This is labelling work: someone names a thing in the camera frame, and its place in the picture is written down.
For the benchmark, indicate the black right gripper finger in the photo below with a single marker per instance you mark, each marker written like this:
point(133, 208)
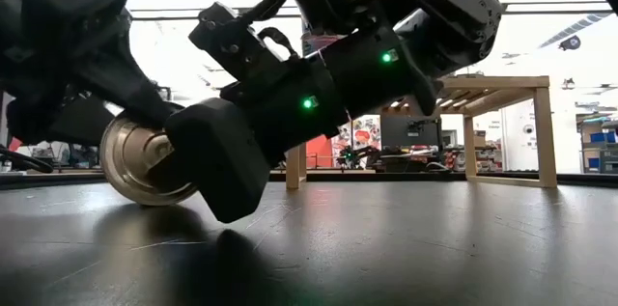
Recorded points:
point(174, 171)

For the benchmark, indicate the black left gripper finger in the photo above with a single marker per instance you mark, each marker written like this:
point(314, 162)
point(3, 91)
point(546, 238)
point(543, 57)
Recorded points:
point(140, 98)

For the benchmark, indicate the gold-lid can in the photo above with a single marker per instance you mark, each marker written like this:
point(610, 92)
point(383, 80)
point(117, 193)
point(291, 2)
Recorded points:
point(125, 151)

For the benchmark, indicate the wooden slatted shelf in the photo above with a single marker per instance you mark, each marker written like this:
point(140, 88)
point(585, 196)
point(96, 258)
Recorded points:
point(507, 83)

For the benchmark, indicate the black robot green lights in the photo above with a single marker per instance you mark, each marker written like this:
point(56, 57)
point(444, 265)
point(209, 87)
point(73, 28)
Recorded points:
point(352, 155)

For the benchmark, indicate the colourful poster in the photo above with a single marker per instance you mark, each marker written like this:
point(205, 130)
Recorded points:
point(364, 134)

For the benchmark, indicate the black background screen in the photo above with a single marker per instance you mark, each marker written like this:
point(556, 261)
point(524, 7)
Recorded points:
point(410, 132)

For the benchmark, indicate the black table mat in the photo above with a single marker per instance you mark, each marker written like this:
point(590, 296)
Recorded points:
point(386, 248)

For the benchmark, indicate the wooden rack blue bins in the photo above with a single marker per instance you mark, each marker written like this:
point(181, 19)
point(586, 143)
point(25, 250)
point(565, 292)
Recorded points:
point(598, 139)

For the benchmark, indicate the orange wall panel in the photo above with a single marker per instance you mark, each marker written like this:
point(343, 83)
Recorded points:
point(321, 154)

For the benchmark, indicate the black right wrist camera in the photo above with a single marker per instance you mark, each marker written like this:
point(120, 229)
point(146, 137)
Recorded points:
point(232, 40)

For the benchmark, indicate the black ceiling camera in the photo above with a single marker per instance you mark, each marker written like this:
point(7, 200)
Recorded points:
point(570, 43)

